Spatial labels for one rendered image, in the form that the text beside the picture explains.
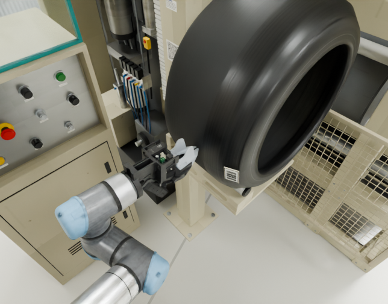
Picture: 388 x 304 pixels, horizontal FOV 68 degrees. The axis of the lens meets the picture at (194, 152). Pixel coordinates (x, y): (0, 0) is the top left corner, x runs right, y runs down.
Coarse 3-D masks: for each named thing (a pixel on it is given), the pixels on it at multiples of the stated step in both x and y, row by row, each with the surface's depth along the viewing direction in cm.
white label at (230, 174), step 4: (224, 168) 72; (228, 168) 72; (224, 172) 74; (228, 172) 73; (232, 172) 72; (236, 172) 71; (228, 176) 75; (232, 176) 74; (236, 176) 73; (232, 180) 76; (236, 180) 75
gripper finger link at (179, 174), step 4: (188, 164) 71; (176, 168) 69; (184, 168) 70; (188, 168) 71; (176, 172) 69; (180, 172) 69; (184, 172) 69; (176, 176) 68; (180, 176) 68; (184, 176) 70; (172, 180) 68; (176, 180) 68
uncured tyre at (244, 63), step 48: (240, 0) 65; (288, 0) 62; (336, 0) 64; (192, 48) 68; (240, 48) 61; (288, 48) 59; (336, 48) 92; (192, 96) 69; (240, 96) 61; (288, 96) 64; (336, 96) 93; (192, 144) 76; (240, 144) 66; (288, 144) 108
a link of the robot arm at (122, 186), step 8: (112, 176) 61; (120, 176) 60; (128, 176) 61; (112, 184) 59; (120, 184) 59; (128, 184) 60; (120, 192) 59; (128, 192) 59; (136, 192) 61; (120, 200) 59; (128, 200) 60; (136, 200) 62
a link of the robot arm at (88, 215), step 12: (84, 192) 57; (96, 192) 57; (108, 192) 58; (72, 204) 55; (84, 204) 55; (96, 204) 56; (108, 204) 57; (60, 216) 54; (72, 216) 53; (84, 216) 54; (96, 216) 56; (108, 216) 58; (72, 228) 53; (84, 228) 55; (96, 228) 58
